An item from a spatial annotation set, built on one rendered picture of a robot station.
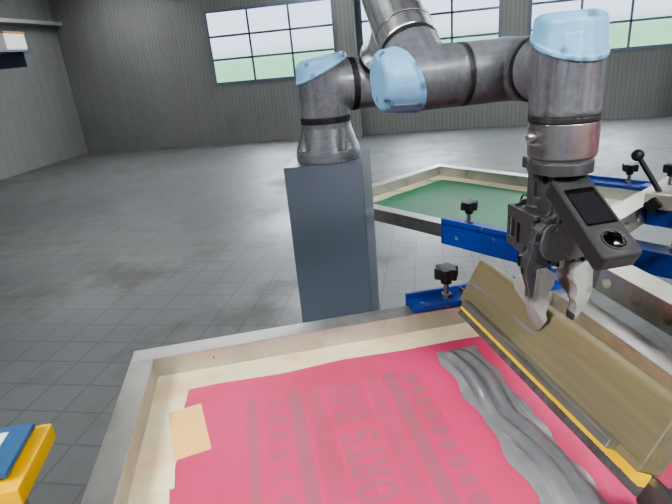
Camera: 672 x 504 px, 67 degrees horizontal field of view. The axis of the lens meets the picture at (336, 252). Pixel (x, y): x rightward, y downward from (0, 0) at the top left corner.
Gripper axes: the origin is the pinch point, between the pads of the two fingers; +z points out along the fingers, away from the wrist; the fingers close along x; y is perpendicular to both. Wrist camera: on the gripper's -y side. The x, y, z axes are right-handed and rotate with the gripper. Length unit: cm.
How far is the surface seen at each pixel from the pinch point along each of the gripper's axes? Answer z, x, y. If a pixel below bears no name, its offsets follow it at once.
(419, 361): 13.8, 12.7, 16.4
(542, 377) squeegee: 4.0, 4.9, -5.1
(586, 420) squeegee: 4.0, 4.7, -12.8
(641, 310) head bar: 8.8, -23.1, 12.1
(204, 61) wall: -45, 92, 985
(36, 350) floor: 110, 171, 229
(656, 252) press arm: 16, -56, 46
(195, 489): 13.9, 47.0, -0.9
